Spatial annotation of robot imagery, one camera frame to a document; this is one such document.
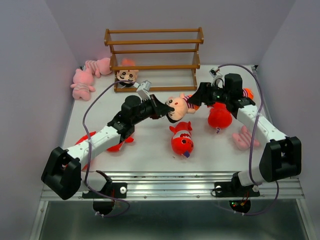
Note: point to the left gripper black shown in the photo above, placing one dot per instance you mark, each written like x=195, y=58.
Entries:
x=159, y=109

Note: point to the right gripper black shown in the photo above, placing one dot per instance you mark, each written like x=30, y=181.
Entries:
x=203, y=94

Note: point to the red fish plush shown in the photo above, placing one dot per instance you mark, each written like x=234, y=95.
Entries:
x=117, y=148
x=83, y=140
x=181, y=141
x=219, y=117

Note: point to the doll plush orange cap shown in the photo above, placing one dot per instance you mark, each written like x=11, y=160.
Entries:
x=127, y=77

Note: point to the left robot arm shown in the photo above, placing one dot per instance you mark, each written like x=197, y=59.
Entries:
x=67, y=171

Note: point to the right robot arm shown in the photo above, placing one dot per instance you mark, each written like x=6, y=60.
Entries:
x=282, y=155

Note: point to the brown wooden three-tier shelf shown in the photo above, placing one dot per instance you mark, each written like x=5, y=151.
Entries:
x=170, y=56

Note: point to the pink striped plush right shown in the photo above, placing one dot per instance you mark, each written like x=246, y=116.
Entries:
x=242, y=139

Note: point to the pink striped plush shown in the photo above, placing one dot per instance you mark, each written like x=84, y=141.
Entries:
x=242, y=139
x=99, y=67
x=82, y=86

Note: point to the pink striped plush upper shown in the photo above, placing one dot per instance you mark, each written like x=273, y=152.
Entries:
x=99, y=67

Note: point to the pink striped plush lower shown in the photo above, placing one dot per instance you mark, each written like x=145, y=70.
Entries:
x=82, y=86

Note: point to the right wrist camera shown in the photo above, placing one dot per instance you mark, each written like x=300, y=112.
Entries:
x=215, y=72

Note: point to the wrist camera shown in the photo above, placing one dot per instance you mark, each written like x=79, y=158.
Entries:
x=142, y=89
x=215, y=72

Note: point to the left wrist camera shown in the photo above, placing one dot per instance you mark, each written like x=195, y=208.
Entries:
x=142, y=89

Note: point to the aluminium mounting rail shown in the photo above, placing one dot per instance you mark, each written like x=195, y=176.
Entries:
x=169, y=186

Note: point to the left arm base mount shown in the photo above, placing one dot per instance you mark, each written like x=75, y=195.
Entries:
x=110, y=201

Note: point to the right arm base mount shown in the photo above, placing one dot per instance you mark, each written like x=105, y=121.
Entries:
x=239, y=195

